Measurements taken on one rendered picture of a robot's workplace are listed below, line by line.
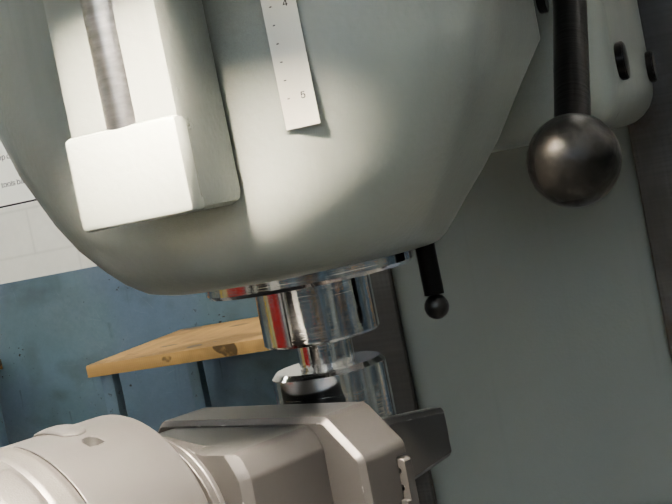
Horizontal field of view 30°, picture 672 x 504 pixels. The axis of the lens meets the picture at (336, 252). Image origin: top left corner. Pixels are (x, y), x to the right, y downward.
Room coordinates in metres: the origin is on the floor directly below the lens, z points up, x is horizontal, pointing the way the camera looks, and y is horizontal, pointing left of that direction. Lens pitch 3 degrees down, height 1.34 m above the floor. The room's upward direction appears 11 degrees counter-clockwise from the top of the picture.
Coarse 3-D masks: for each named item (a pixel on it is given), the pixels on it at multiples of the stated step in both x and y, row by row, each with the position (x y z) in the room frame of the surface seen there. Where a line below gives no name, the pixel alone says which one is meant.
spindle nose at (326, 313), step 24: (312, 288) 0.48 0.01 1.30; (336, 288) 0.49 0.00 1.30; (360, 288) 0.49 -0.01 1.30; (264, 312) 0.50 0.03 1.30; (288, 312) 0.49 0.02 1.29; (312, 312) 0.48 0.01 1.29; (336, 312) 0.49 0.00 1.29; (360, 312) 0.49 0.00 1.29; (264, 336) 0.50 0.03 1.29; (288, 336) 0.49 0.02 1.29; (312, 336) 0.48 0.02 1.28; (336, 336) 0.48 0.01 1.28
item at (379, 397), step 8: (384, 384) 0.50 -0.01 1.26; (352, 392) 0.49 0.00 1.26; (360, 392) 0.49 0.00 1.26; (368, 392) 0.49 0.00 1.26; (376, 392) 0.49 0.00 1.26; (384, 392) 0.50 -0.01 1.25; (312, 400) 0.49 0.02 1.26; (320, 400) 0.48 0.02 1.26; (328, 400) 0.48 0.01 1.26; (336, 400) 0.48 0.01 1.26; (344, 400) 0.48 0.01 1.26; (352, 400) 0.49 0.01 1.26; (360, 400) 0.49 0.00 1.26; (368, 400) 0.49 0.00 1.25; (376, 400) 0.49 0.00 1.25; (384, 400) 0.49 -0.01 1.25; (392, 400) 0.50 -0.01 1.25; (376, 408) 0.49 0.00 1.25; (384, 408) 0.49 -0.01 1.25; (392, 408) 0.50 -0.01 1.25; (384, 416) 0.49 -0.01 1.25
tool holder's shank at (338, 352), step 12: (300, 348) 0.50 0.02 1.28; (312, 348) 0.50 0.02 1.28; (324, 348) 0.50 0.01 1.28; (336, 348) 0.50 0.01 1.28; (348, 348) 0.50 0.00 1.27; (300, 360) 0.50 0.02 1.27; (312, 360) 0.50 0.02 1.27; (324, 360) 0.50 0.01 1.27; (336, 360) 0.50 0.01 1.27; (348, 360) 0.50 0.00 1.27
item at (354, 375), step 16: (368, 352) 0.52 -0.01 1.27; (288, 368) 0.52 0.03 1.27; (320, 368) 0.50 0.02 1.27; (336, 368) 0.49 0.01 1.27; (352, 368) 0.49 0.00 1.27; (368, 368) 0.49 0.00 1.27; (384, 368) 0.50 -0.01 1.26; (288, 384) 0.49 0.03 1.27; (304, 384) 0.49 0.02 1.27; (320, 384) 0.48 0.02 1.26; (336, 384) 0.48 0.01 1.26; (352, 384) 0.49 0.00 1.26; (368, 384) 0.49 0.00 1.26; (288, 400) 0.49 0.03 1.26; (304, 400) 0.49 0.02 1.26
